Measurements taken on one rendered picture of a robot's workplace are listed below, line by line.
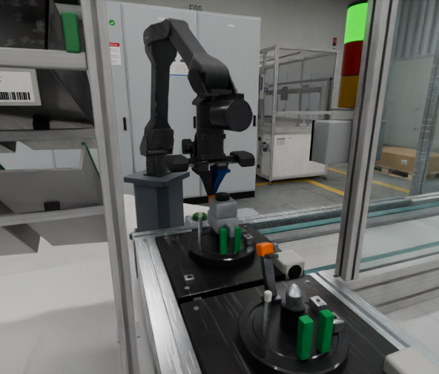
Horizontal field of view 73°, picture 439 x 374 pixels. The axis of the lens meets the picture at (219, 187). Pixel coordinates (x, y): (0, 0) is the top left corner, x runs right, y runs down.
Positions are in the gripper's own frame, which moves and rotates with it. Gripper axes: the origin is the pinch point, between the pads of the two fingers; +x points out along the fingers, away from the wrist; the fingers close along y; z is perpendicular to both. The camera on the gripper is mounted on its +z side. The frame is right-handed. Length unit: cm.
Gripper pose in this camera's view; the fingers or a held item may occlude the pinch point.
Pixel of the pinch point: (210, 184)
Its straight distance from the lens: 64.7
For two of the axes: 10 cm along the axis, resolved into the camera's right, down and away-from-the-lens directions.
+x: 0.0, 9.6, 2.8
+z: -3.4, -2.6, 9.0
